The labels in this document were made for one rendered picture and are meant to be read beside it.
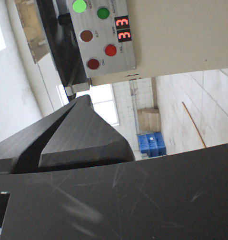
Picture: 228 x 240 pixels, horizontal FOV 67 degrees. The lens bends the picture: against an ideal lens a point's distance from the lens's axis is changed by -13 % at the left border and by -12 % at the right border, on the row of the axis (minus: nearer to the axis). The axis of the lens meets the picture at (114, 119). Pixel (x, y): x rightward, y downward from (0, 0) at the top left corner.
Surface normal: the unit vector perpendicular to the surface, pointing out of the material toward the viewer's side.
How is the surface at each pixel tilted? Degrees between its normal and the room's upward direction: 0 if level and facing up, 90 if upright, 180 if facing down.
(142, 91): 90
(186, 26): 90
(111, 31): 90
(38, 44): 115
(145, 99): 90
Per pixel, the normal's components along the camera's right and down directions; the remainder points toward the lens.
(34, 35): 0.45, 0.50
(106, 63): 0.04, 0.62
